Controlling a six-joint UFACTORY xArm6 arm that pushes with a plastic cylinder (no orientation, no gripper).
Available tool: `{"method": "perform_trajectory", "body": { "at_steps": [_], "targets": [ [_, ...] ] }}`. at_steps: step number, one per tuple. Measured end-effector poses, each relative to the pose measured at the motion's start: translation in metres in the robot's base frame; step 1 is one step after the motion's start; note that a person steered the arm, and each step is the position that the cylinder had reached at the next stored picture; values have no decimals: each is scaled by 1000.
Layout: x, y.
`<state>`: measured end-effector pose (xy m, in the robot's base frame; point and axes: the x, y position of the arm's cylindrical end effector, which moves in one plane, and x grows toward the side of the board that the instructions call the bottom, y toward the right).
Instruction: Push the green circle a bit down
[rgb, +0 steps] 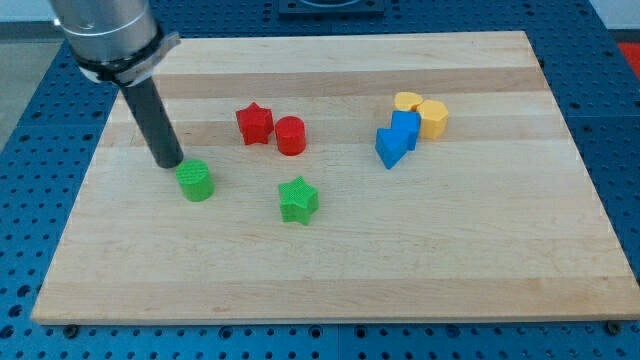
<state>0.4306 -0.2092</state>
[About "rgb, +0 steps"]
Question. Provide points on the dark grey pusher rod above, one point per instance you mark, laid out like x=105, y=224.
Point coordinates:
x=149, y=113

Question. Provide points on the green cylinder block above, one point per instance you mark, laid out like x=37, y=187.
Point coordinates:
x=195, y=180

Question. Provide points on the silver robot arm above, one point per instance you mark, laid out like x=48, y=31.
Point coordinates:
x=121, y=42

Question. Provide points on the red star block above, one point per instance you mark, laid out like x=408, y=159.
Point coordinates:
x=255, y=124

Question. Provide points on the red cylinder block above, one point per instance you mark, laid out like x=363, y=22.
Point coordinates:
x=290, y=135

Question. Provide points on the green star block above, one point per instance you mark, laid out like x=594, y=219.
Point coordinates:
x=298, y=201

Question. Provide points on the blue triangle block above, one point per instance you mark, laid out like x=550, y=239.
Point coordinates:
x=391, y=145

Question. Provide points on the wooden board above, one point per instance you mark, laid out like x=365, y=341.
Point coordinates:
x=496, y=220

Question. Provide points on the yellow heart block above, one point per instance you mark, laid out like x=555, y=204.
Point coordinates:
x=407, y=101

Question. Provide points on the blue cube block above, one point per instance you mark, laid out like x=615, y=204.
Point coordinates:
x=409, y=122

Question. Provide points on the yellow hexagon block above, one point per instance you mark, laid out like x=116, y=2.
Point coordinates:
x=434, y=118

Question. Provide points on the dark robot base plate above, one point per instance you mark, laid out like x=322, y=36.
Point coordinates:
x=295, y=8

